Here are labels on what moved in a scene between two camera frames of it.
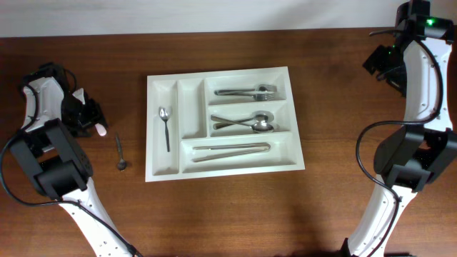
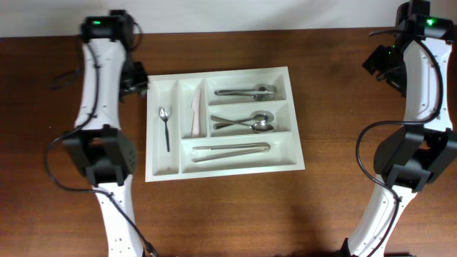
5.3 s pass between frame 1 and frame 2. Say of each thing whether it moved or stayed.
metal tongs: stayed
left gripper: moved
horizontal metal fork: stayed
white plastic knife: moved
